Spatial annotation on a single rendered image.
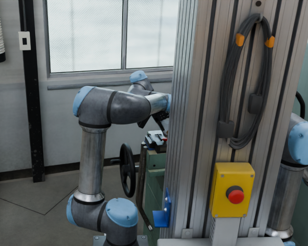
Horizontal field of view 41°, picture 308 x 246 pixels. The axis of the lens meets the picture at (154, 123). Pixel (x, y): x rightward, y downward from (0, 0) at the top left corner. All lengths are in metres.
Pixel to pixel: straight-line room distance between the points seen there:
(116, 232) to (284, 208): 0.59
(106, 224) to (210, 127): 0.70
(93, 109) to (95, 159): 0.19
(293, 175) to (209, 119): 0.49
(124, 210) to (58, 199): 1.88
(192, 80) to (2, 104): 2.54
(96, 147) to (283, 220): 0.68
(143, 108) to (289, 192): 0.55
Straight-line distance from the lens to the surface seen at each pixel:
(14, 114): 3.35
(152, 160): 2.03
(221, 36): 0.88
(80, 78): 3.31
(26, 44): 3.06
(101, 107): 1.37
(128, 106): 1.36
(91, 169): 1.47
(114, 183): 3.51
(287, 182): 1.36
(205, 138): 0.96
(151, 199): 2.43
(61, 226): 3.09
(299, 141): 1.26
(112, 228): 1.51
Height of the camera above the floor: 1.96
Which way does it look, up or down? 25 degrees down
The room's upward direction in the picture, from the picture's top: 4 degrees clockwise
